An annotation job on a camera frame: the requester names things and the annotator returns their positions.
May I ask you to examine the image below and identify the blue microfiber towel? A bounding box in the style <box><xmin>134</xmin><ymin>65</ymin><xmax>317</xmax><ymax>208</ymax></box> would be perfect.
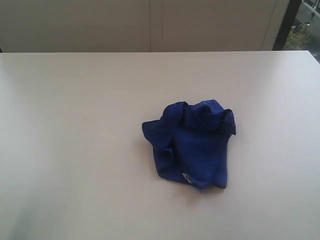
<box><xmin>141</xmin><ymin>99</ymin><xmax>236</xmax><ymax>190</ymax></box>

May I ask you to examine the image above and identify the black window frame post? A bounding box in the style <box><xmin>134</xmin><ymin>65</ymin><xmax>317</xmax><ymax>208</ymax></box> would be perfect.
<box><xmin>272</xmin><ymin>0</ymin><xmax>302</xmax><ymax>51</ymax></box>

